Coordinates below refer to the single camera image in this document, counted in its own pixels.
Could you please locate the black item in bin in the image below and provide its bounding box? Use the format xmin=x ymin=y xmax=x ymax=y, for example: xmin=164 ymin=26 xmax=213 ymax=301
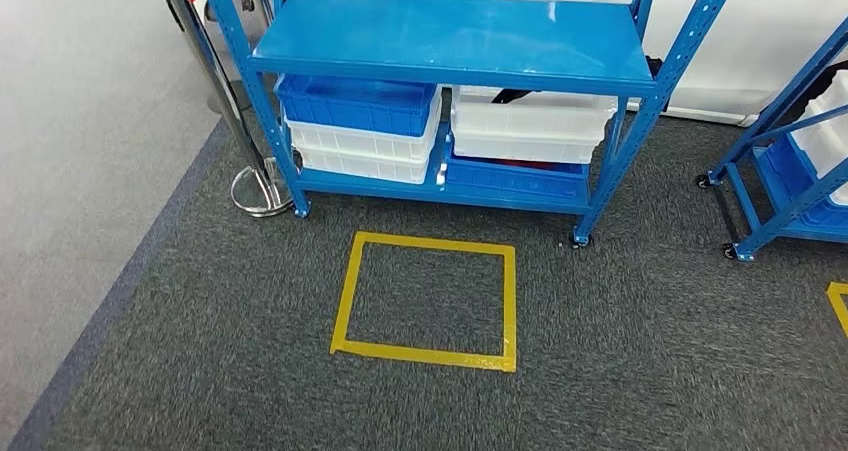
xmin=490 ymin=88 xmax=546 ymax=105

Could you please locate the blue metal shelf rack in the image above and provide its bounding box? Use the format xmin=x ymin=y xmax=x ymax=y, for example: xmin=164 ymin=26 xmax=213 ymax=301
xmin=695 ymin=15 xmax=848 ymax=264
xmin=197 ymin=0 xmax=745 ymax=251

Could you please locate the white car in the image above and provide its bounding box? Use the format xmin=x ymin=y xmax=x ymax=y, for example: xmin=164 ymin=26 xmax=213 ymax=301
xmin=153 ymin=0 xmax=848 ymax=128

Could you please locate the red item in bin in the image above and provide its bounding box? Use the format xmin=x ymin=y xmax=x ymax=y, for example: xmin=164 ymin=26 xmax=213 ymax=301
xmin=495 ymin=157 xmax=586 ymax=172

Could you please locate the chrome barrier stanchion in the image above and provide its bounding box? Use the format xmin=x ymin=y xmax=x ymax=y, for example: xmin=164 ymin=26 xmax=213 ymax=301
xmin=162 ymin=0 xmax=294 ymax=219

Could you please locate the dark-based barrier stanchion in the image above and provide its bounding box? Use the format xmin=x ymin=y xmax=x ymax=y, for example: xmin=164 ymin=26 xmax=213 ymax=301
xmin=203 ymin=0 xmax=274 ymax=29

